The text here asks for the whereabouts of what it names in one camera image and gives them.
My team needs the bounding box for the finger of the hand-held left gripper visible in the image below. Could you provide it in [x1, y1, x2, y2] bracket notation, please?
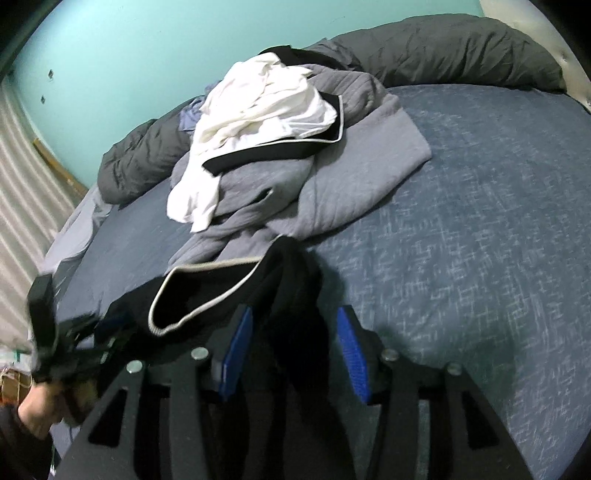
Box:
[95, 314, 139, 367]

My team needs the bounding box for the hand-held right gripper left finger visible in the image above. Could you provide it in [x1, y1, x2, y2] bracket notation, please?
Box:
[53, 305, 259, 480]

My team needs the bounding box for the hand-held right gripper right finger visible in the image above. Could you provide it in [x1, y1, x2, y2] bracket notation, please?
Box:
[335, 305, 536, 480]

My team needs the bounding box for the black shirt with white trim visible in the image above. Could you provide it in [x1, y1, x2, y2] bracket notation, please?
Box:
[92, 235, 358, 480]

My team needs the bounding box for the person's left forearm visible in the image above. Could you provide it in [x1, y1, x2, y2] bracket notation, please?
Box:
[0, 405, 54, 480]

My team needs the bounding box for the person's left hand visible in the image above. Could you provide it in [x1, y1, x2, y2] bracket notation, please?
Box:
[18, 379, 93, 439]

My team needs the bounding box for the light grey bed sheet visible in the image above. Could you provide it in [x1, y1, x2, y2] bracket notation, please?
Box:
[44, 185, 114, 278]

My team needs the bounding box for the wooden baseboard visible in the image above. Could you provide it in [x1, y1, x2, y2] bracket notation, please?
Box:
[32, 137, 89, 195]

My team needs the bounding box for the bed with blue sheet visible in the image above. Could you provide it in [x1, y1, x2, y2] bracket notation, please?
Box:
[44, 85, 591, 480]

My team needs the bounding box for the grey sweatshirt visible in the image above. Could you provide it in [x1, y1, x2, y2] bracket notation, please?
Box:
[168, 62, 433, 278]

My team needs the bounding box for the black garment with white piping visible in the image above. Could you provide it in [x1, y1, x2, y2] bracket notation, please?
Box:
[203, 44, 345, 175]

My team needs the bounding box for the light blue cloth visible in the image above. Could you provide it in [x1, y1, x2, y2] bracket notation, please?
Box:
[178, 80, 222, 134]

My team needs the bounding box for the dark grey comforter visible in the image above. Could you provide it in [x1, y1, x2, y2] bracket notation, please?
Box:
[99, 21, 568, 206]

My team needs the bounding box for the beige tufted headboard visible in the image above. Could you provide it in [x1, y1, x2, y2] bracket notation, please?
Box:
[480, 0, 591, 114]

